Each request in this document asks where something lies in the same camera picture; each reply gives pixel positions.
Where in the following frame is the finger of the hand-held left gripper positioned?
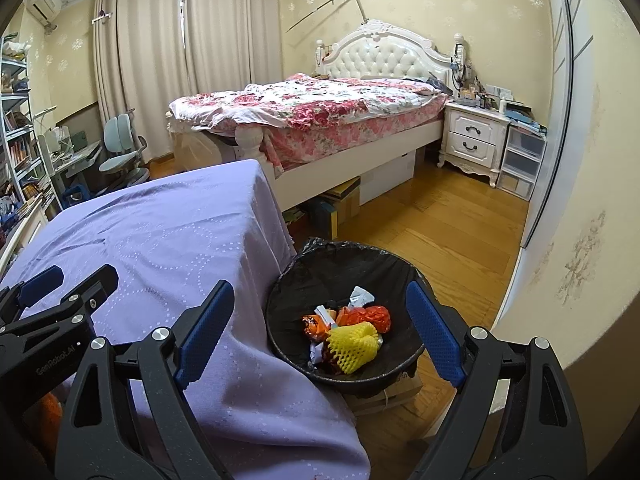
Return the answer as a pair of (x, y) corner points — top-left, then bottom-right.
(0, 264), (120, 342)
(0, 265), (65, 311)

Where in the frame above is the orange wrapper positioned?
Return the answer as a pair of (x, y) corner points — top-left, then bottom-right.
(301, 314), (331, 343)

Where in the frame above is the white bed with tufted headboard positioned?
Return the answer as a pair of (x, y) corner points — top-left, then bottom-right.
(167, 20), (468, 211)

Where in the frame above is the person's left forearm orange sleeve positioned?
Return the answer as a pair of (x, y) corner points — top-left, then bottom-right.
(20, 390), (63, 461)

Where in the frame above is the white storage box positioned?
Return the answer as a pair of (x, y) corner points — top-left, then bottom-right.
(359, 149), (418, 206)

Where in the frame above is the thin metal rod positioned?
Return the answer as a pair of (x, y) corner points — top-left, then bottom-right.
(285, 0), (368, 36)

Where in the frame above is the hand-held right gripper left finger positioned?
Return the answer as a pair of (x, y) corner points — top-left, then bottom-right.
(54, 280), (236, 480)

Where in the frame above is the white bookshelf with books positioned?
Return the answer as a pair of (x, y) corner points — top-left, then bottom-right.
(0, 32), (48, 211)

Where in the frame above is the floral blanket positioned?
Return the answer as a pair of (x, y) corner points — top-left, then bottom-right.
(168, 74), (448, 171)

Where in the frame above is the cardboard box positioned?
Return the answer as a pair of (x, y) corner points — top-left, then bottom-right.
(285, 176), (362, 241)

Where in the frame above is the white low cabinet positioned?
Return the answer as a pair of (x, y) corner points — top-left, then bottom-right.
(0, 195), (51, 273)

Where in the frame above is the clutter of small items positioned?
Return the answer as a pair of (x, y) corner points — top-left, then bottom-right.
(450, 32), (513, 111)

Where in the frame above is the blue plastic stool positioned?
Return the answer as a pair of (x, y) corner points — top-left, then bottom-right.
(62, 185), (91, 211)

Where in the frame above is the grey study desk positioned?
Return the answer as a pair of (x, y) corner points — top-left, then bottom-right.
(35, 125), (103, 208)

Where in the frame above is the yellow foam fruit net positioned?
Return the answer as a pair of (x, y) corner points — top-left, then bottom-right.
(325, 322), (381, 376)

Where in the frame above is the pale blue desk chair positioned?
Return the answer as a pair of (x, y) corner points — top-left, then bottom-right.
(97, 108), (151, 193)

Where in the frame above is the white nightstand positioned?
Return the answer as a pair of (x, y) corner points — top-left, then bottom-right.
(437, 101), (511, 188)

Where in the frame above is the purple tablecloth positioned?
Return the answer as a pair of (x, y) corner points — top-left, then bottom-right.
(0, 159), (371, 480)

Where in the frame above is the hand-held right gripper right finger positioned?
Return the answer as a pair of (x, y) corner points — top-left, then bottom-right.
(405, 280), (586, 480)

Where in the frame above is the pile of books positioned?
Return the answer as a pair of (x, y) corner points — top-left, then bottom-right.
(500, 101), (548, 136)

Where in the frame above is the beige curtain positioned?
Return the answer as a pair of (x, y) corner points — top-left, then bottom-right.
(182, 0), (281, 98)
(95, 0), (186, 161)

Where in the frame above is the red plastic bag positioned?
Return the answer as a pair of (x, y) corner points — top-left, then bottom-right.
(336, 304), (392, 333)

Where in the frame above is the clear plastic drawer unit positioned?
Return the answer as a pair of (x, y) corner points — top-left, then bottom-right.
(497, 125), (547, 201)

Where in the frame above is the bin with black bag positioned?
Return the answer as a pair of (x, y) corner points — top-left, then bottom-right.
(264, 237), (441, 396)

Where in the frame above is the white sliding wardrobe door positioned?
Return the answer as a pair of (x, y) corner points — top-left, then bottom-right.
(520, 0), (601, 251)

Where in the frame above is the white air conditioner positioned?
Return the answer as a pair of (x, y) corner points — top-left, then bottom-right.
(25, 0), (63, 23)

